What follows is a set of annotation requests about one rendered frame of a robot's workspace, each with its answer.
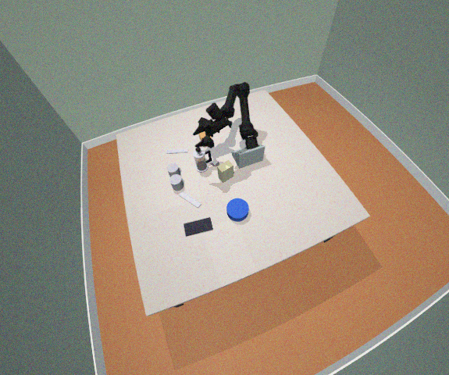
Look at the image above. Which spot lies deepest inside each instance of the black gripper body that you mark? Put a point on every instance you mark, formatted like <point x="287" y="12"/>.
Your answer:
<point x="207" y="140"/>

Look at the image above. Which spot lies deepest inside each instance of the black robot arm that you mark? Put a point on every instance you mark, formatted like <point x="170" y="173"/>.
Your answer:
<point x="227" y="111"/>

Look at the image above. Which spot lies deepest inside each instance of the blue short cylinder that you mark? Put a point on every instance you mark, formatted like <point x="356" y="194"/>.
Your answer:
<point x="237" y="209"/>

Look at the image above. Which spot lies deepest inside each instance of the grey cylinder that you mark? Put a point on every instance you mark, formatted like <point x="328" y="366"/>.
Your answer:
<point x="173" y="168"/>
<point x="176" y="182"/>

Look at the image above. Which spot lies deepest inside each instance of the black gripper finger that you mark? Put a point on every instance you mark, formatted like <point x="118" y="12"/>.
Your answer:
<point x="199" y="130"/>
<point x="201" y="143"/>

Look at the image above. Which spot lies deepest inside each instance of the glass coffee press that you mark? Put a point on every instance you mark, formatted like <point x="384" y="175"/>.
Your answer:
<point x="200" y="160"/>

